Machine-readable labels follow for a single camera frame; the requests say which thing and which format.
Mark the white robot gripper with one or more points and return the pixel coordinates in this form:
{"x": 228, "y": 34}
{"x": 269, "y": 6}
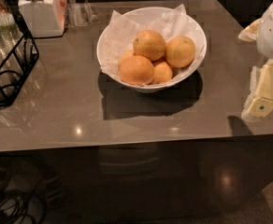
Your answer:
{"x": 259, "y": 103}

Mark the white ceramic bowl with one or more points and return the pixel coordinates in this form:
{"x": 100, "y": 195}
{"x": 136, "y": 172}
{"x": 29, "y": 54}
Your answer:
{"x": 149, "y": 14}

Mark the partly hidden back orange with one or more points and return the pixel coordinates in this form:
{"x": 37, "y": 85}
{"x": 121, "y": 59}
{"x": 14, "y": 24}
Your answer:
{"x": 125, "y": 55}

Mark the small front right orange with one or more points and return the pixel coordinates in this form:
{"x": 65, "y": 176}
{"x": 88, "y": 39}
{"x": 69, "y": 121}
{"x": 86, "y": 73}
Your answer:
{"x": 162, "y": 72}

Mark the white paper bowl liner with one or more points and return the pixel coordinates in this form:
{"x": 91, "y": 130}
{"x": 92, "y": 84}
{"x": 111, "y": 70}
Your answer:
{"x": 119, "y": 36}

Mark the white lidded jar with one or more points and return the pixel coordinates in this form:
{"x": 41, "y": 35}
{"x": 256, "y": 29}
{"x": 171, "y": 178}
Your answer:
{"x": 44, "y": 18}

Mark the clear acrylic stand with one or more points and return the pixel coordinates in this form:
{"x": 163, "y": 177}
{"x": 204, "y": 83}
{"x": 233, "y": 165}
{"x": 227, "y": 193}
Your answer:
{"x": 80, "y": 14}

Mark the black wire rack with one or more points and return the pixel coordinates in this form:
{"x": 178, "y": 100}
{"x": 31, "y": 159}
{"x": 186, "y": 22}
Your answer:
{"x": 19, "y": 67}

